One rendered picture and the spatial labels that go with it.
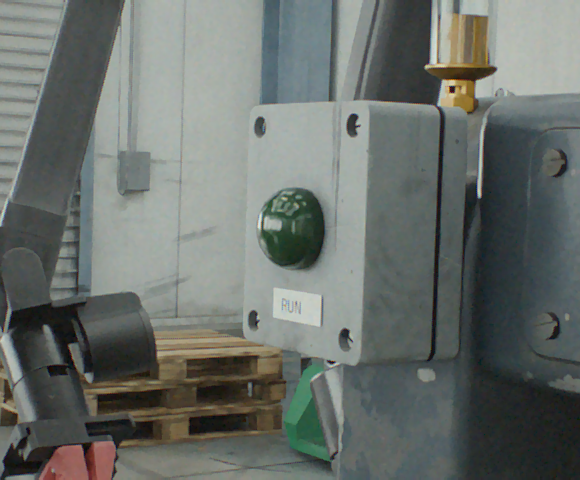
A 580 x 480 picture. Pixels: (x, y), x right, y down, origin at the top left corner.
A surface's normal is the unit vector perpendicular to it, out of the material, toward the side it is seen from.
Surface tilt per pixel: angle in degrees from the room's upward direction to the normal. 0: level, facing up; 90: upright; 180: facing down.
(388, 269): 90
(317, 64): 90
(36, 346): 50
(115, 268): 90
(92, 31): 63
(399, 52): 75
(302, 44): 90
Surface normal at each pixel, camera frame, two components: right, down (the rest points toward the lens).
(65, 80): 0.21, -0.44
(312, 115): -0.83, 0.00
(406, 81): 0.38, -0.20
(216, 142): 0.56, 0.06
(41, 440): 0.42, -0.66
